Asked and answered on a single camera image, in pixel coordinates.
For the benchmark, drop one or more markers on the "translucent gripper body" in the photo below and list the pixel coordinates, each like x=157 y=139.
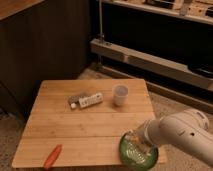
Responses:
x=134 y=138

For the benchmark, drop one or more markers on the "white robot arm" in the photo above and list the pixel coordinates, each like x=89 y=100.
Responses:
x=187 y=131

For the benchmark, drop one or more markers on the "green ceramic bowl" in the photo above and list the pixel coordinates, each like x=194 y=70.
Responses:
x=134 y=159

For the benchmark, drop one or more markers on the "translucent plastic cup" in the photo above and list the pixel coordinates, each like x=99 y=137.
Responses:
x=120 y=93

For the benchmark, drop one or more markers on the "wooden table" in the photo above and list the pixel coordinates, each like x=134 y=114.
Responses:
x=89 y=137

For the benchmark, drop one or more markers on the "small white cap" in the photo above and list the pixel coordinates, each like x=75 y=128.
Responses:
x=73 y=106

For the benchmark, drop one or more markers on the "grey scouring pad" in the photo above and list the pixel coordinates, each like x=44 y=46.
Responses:
x=75 y=98

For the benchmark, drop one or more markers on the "grey metal shelf beam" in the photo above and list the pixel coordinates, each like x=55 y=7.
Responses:
x=154 y=64

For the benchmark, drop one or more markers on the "orange carrot toy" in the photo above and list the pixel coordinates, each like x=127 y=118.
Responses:
x=52 y=157

